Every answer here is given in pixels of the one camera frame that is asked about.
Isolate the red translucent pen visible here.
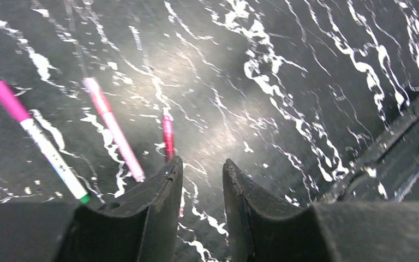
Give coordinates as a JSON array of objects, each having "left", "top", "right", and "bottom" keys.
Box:
[{"left": 163, "top": 115, "right": 175, "bottom": 161}]

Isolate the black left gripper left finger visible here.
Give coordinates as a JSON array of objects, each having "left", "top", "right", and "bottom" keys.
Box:
[{"left": 0, "top": 156, "right": 183, "bottom": 261}]

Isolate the light pink pen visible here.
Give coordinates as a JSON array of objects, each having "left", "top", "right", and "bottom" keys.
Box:
[{"left": 82, "top": 78, "right": 146, "bottom": 182}]

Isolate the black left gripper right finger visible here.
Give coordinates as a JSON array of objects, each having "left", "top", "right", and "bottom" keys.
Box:
[{"left": 223, "top": 159, "right": 419, "bottom": 261}]

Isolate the magenta pen cap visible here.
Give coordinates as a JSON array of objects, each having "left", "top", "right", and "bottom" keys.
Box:
[{"left": 0, "top": 81, "right": 32, "bottom": 123}]

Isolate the metal base rail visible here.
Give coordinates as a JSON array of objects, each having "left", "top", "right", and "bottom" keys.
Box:
[{"left": 320, "top": 96, "right": 419, "bottom": 203}]

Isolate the white green-ended marker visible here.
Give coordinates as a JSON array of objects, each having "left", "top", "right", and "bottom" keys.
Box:
[{"left": 19, "top": 118, "right": 91, "bottom": 204}]

